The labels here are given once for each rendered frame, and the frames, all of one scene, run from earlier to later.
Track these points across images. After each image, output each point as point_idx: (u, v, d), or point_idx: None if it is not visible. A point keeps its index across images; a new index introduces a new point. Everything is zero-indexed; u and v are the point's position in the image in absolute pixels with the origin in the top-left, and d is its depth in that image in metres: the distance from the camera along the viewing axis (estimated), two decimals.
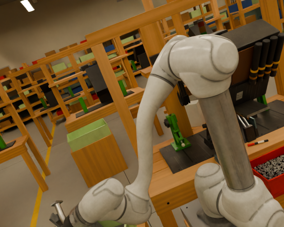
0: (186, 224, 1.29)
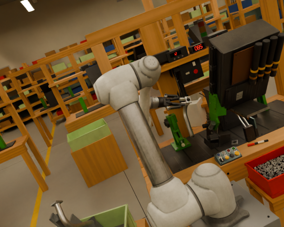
0: None
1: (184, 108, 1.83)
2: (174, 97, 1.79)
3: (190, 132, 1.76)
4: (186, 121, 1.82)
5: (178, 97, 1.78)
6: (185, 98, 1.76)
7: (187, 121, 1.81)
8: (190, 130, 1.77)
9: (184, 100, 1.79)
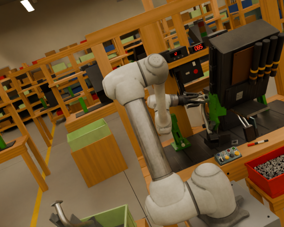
0: (186, 224, 1.29)
1: (202, 106, 1.85)
2: (193, 94, 1.81)
3: (208, 129, 1.79)
4: (204, 118, 1.84)
5: (197, 95, 1.81)
6: (203, 96, 1.78)
7: (205, 118, 1.84)
8: None
9: (203, 98, 1.81)
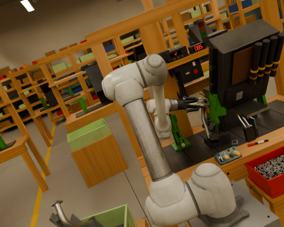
0: (186, 224, 1.29)
1: (202, 110, 1.85)
2: (193, 99, 1.81)
3: (208, 134, 1.78)
4: (204, 123, 1.84)
5: (196, 100, 1.80)
6: (203, 100, 1.78)
7: (205, 123, 1.83)
8: (208, 132, 1.79)
9: (203, 102, 1.81)
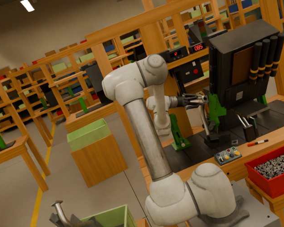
0: (186, 224, 1.29)
1: (201, 107, 1.85)
2: (192, 96, 1.81)
3: (207, 131, 1.79)
4: (203, 120, 1.84)
5: (196, 97, 1.81)
6: (202, 97, 1.78)
7: (204, 120, 1.84)
8: (207, 129, 1.79)
9: (202, 99, 1.81)
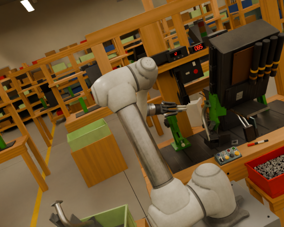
0: None
1: (203, 112, 1.84)
2: (171, 104, 1.77)
3: (208, 136, 1.77)
4: (204, 124, 1.83)
5: (176, 105, 1.77)
6: (204, 102, 1.77)
7: (205, 124, 1.82)
8: (209, 133, 1.78)
9: (182, 108, 1.78)
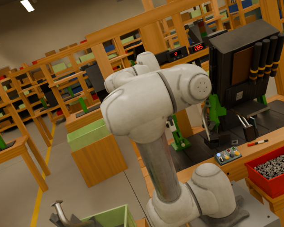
0: (186, 224, 1.29)
1: (203, 112, 1.84)
2: (170, 115, 1.25)
3: (208, 136, 1.77)
4: (204, 124, 1.83)
5: (171, 120, 1.26)
6: (204, 102, 1.77)
7: (205, 124, 1.82)
8: (209, 133, 1.78)
9: (174, 125, 1.29)
